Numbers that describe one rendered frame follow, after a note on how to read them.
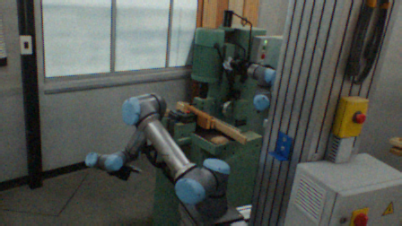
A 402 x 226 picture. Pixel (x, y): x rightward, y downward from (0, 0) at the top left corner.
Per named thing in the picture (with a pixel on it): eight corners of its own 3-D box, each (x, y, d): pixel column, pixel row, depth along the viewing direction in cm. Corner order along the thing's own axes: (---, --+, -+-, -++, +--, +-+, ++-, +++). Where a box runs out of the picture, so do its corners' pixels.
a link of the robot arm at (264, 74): (267, 88, 183) (271, 71, 180) (251, 82, 191) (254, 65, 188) (277, 86, 188) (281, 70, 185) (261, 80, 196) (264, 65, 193)
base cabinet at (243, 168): (151, 226, 280) (157, 141, 255) (207, 202, 318) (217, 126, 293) (188, 262, 250) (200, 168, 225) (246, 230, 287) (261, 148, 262)
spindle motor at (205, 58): (185, 76, 234) (190, 27, 223) (205, 74, 245) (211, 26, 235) (204, 84, 222) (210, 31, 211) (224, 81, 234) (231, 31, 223)
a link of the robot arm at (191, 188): (223, 185, 153) (150, 87, 167) (202, 199, 142) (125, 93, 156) (208, 199, 161) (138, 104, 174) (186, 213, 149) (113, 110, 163)
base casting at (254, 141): (158, 141, 255) (159, 128, 252) (217, 126, 293) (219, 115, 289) (200, 168, 225) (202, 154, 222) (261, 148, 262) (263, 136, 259)
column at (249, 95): (206, 126, 267) (219, 23, 242) (228, 120, 281) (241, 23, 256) (229, 136, 252) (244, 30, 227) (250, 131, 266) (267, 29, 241)
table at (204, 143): (143, 123, 248) (144, 114, 246) (179, 116, 268) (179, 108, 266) (203, 160, 207) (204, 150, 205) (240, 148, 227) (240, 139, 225)
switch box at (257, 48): (249, 61, 239) (253, 36, 234) (259, 60, 246) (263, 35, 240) (256, 63, 235) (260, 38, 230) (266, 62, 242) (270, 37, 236)
